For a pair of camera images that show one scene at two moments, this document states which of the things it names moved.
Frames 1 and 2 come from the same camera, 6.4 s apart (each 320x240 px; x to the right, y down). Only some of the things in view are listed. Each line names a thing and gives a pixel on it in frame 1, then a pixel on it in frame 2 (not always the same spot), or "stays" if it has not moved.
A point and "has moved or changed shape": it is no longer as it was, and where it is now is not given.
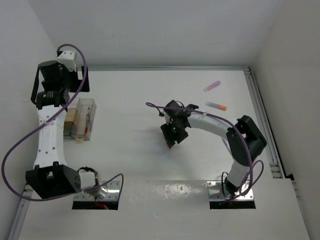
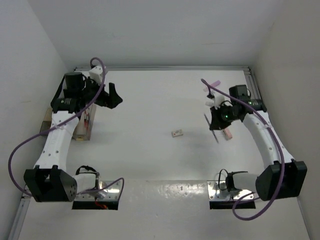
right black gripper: x=166 y=128 → x=216 y=124
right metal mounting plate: x=218 y=191 stays
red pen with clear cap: x=86 y=130 has moved or changed shape
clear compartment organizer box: x=79 y=122 stays
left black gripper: x=64 y=70 → x=111 y=101
